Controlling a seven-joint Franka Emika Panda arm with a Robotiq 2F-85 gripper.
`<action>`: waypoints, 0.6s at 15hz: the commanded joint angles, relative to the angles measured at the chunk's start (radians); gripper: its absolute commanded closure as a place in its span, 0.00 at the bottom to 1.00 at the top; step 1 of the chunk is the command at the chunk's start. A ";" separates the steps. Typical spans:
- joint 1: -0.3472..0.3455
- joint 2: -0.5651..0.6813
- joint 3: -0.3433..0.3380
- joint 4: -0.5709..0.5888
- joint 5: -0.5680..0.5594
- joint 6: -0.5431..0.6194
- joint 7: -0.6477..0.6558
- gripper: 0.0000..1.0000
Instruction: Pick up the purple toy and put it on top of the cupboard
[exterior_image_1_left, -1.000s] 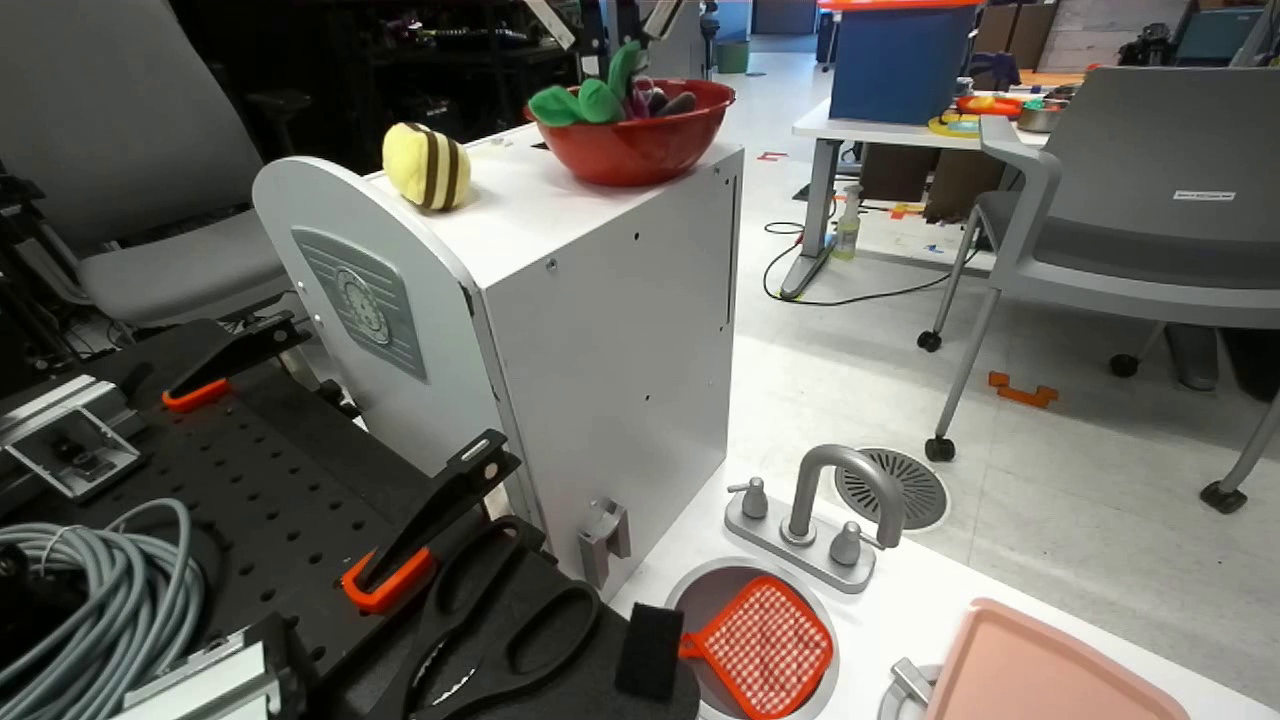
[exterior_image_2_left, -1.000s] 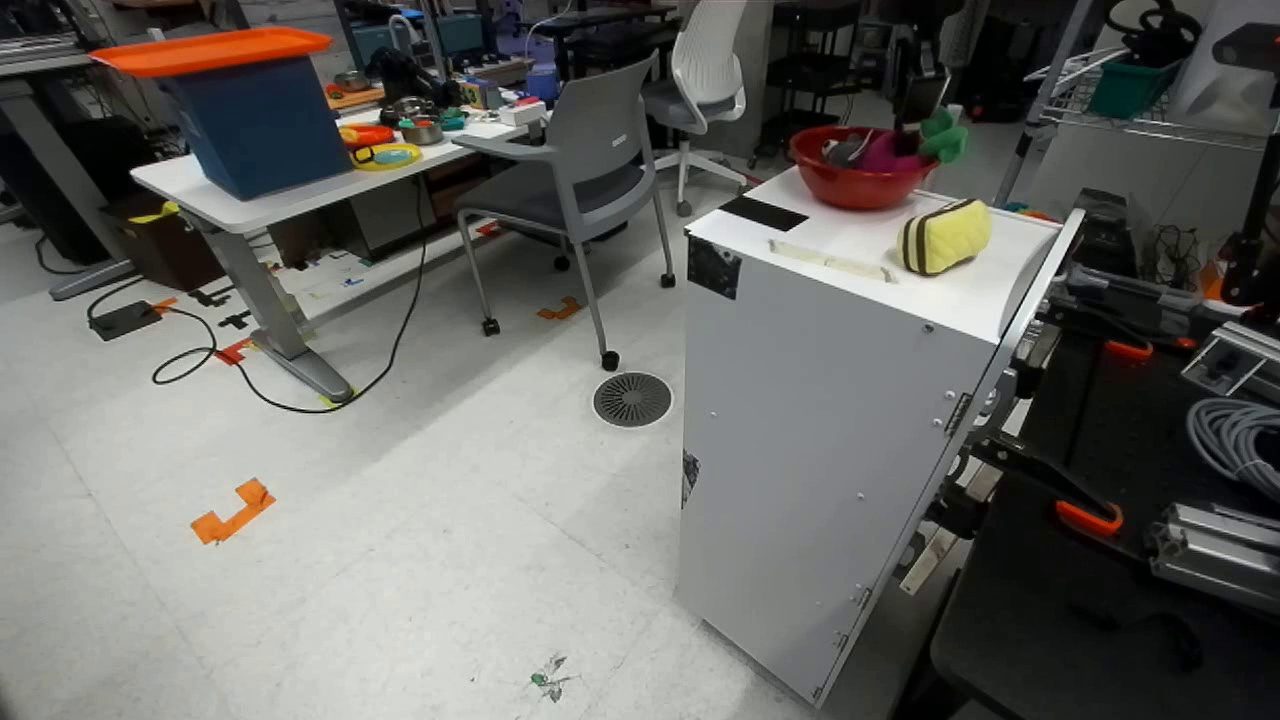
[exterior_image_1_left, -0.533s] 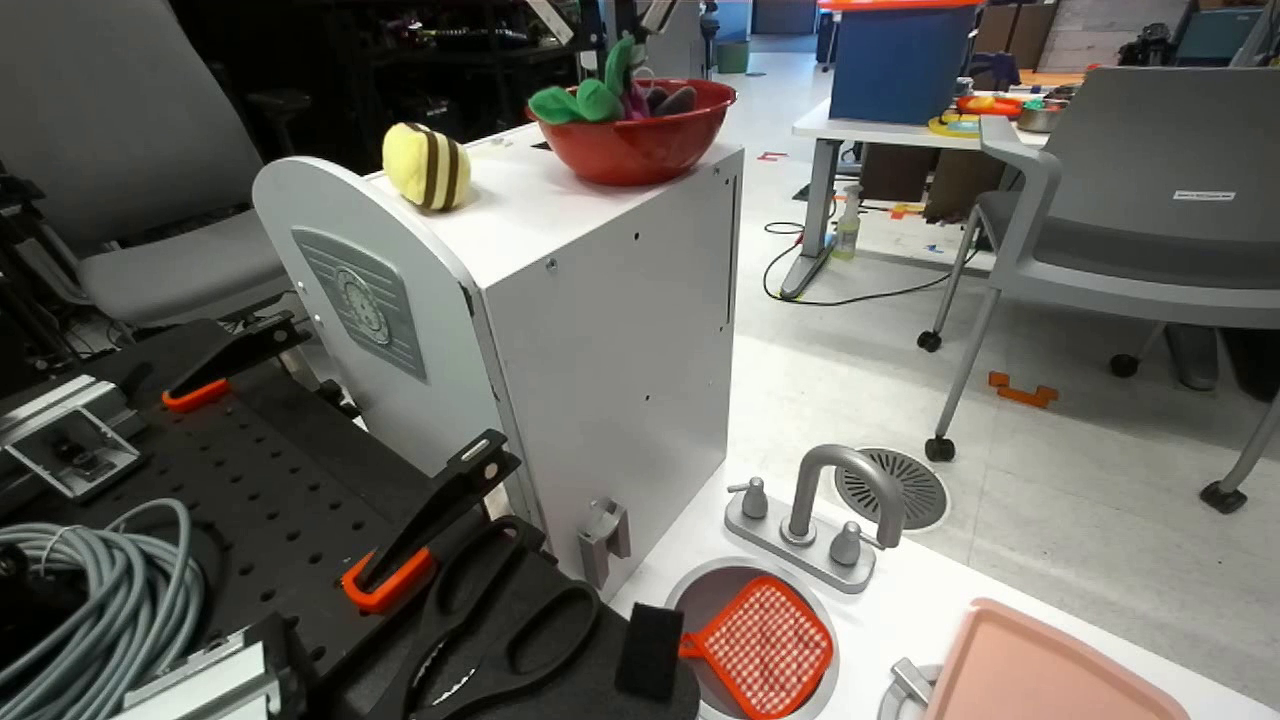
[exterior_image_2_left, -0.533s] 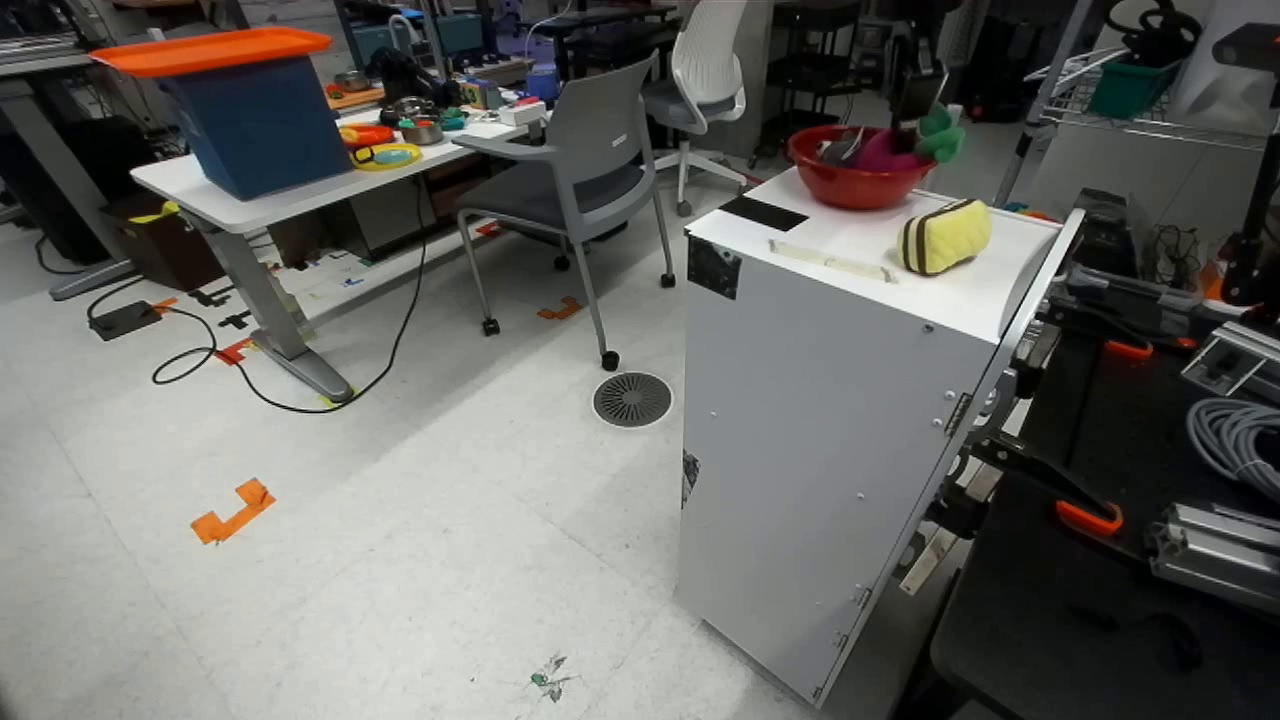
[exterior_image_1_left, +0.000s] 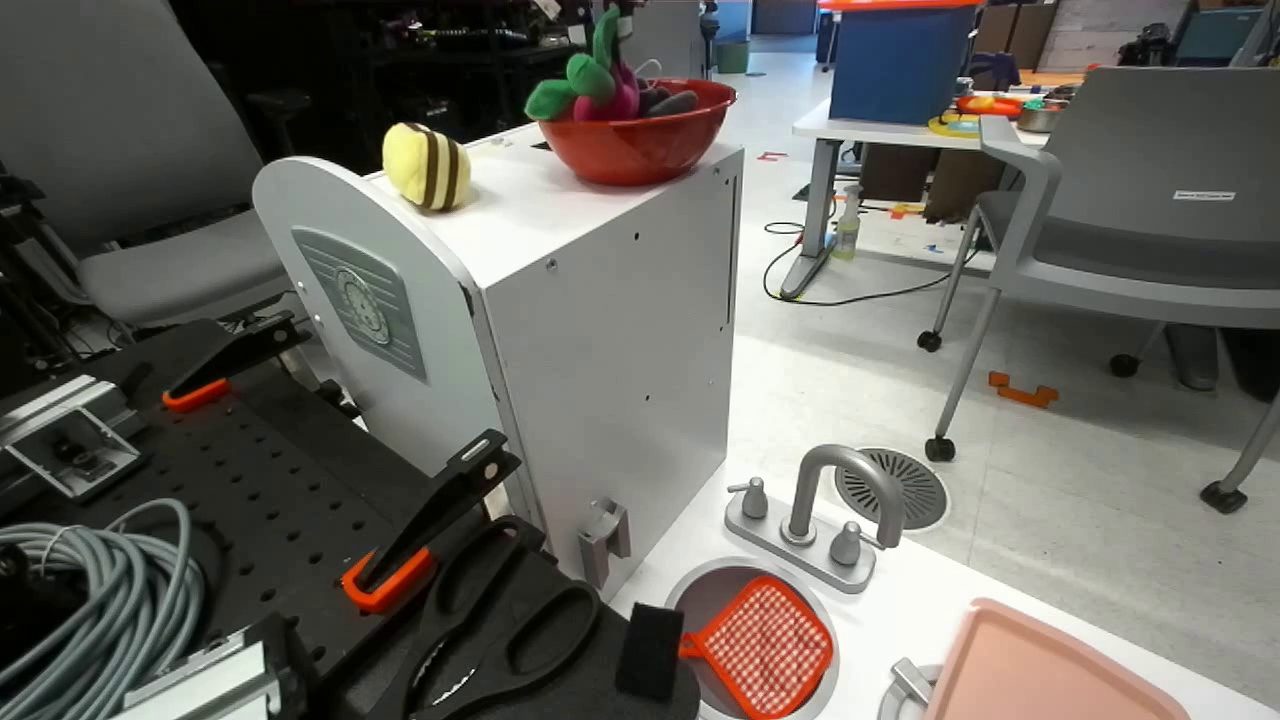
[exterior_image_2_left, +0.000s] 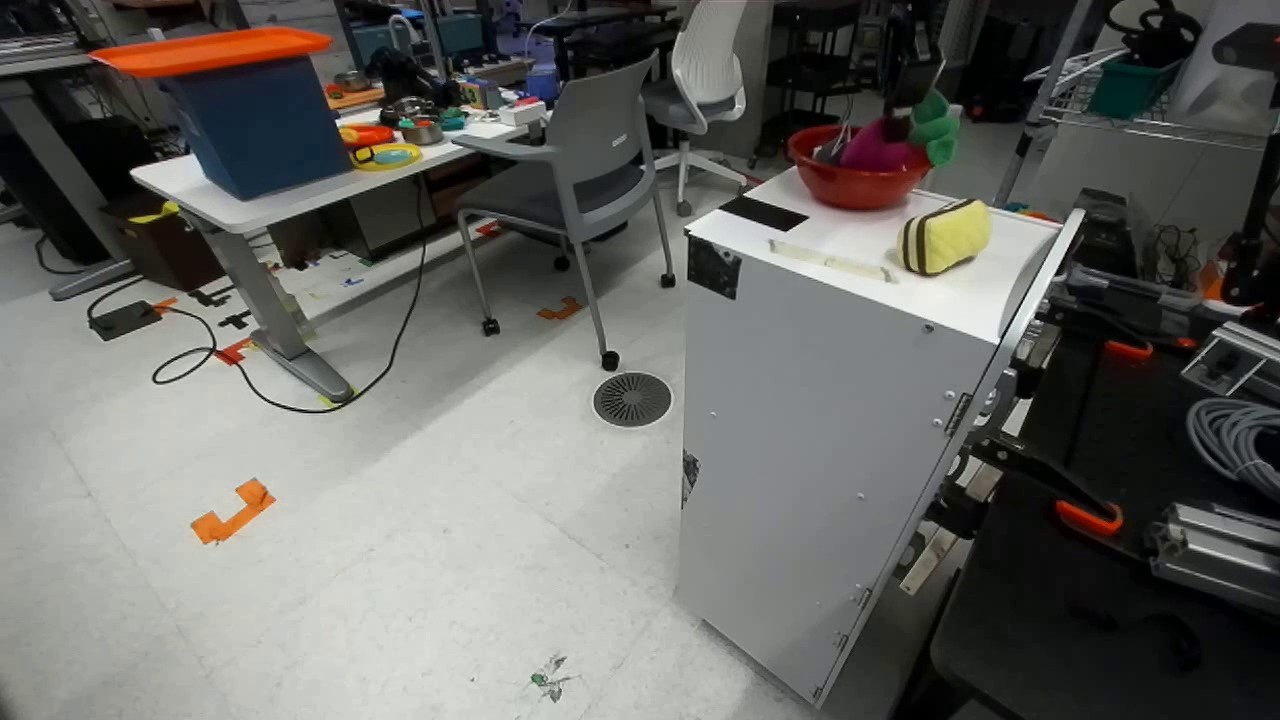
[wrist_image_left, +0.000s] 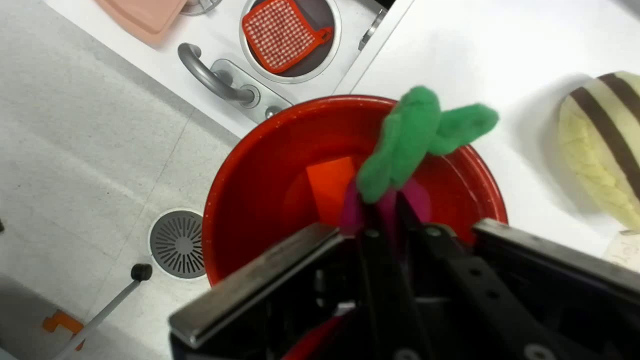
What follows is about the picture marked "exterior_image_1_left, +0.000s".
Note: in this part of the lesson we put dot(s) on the red plastic bowl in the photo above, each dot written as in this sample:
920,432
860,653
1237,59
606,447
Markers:
633,152

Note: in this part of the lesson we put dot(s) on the purple radish plush toy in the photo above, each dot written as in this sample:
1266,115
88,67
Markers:
585,89

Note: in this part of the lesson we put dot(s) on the white toy cupboard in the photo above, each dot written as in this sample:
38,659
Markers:
614,346

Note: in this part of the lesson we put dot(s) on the grey toy faucet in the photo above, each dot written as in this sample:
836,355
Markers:
813,492

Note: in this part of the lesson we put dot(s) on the yellow striped plush toy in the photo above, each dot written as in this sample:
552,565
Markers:
426,167

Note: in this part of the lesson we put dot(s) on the white toy sink counter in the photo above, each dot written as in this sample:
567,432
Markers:
905,603

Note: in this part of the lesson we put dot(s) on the orange yellow toy pile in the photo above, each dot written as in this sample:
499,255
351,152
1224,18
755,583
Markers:
980,110

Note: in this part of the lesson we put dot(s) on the grey utensil in bowl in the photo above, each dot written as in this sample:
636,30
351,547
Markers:
671,103

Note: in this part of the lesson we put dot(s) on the round grey floor drain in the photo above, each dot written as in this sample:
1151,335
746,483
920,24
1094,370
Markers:
920,492

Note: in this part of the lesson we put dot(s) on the orange mesh strainer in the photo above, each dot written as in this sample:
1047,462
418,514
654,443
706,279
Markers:
763,644

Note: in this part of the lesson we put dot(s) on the white desk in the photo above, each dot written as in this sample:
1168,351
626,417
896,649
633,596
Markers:
866,131

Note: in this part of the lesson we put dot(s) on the blue storage bin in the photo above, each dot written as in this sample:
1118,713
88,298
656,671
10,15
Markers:
902,67

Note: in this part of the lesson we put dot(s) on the black perforated table board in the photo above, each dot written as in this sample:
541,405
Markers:
266,483

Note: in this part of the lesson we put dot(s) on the orange bin lid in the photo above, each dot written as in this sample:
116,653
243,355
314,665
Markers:
892,6

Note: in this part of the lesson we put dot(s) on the pink plastic tray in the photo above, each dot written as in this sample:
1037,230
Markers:
1042,674

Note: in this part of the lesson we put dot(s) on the grey padded chair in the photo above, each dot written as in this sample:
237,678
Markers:
147,163

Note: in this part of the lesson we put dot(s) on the grey office chair on casters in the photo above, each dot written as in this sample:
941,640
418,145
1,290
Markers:
1161,214

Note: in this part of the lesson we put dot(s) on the aluminium extrusion bar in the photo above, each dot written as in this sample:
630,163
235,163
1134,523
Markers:
202,680

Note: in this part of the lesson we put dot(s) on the silver square metal frame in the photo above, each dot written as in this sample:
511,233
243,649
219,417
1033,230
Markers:
75,447

